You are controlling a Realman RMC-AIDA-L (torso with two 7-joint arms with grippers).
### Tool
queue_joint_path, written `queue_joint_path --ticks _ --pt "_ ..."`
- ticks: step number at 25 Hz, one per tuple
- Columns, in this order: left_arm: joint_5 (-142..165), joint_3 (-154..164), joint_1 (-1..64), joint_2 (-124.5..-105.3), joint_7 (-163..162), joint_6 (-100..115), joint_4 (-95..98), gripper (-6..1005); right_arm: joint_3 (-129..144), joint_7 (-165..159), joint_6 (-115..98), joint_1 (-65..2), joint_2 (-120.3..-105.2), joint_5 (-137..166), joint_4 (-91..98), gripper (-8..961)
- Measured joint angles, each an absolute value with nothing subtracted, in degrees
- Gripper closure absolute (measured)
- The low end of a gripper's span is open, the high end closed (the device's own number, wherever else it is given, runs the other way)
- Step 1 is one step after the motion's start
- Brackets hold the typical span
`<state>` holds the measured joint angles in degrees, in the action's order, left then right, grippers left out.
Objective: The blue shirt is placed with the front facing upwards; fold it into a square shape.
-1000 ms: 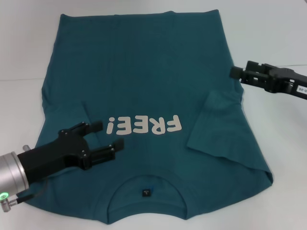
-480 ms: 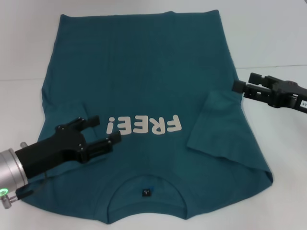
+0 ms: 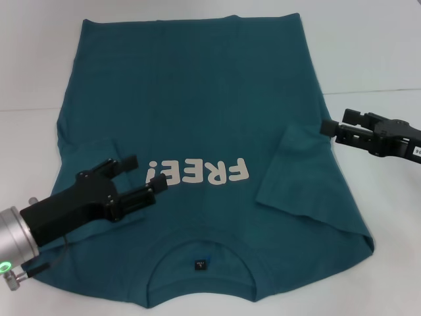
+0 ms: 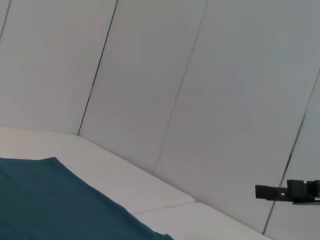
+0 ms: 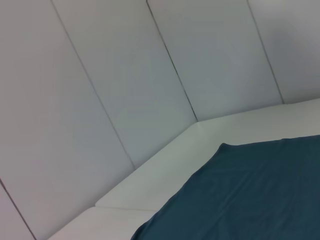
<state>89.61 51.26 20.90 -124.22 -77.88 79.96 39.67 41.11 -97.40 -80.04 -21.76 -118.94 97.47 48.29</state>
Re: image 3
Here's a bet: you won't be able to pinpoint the teal blue printed t-shirt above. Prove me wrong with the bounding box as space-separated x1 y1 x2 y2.
32 12 374 294

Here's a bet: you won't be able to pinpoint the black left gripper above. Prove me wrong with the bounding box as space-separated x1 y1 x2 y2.
19 154 168 246

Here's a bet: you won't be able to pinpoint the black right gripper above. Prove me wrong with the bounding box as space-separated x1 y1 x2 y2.
320 108 421 165

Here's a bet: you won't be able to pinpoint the left arm cable with plug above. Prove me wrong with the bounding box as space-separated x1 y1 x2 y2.
0 232 70 292

